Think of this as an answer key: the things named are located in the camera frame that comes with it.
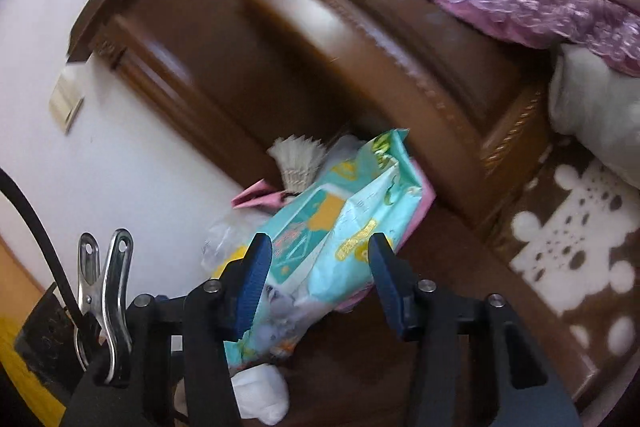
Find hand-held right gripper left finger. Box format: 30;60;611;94
62;233;274;427

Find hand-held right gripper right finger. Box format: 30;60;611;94
367;232;583;427

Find teal printed wipes packet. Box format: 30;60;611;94
222;129;436;365

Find pink paper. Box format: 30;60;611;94
232;179;288;210

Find pink printed tissue packet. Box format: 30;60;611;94
345;159;437;313

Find pale blue sock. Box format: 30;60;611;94
235;363;291;426

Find white feather shuttlecock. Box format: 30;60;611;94
267;134;323;195

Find dark wooden nightstand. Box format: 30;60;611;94
172;177;601;427

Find silver metal clip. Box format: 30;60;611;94
75;229;135;388

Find brown spotted bed sheet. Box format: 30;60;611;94
492;142;640;408

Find dark wooden headboard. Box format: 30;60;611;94
67;0;566;228

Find white pillow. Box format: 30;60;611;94
547;44;640;192

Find beige light switch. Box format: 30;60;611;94
47;64;86;132

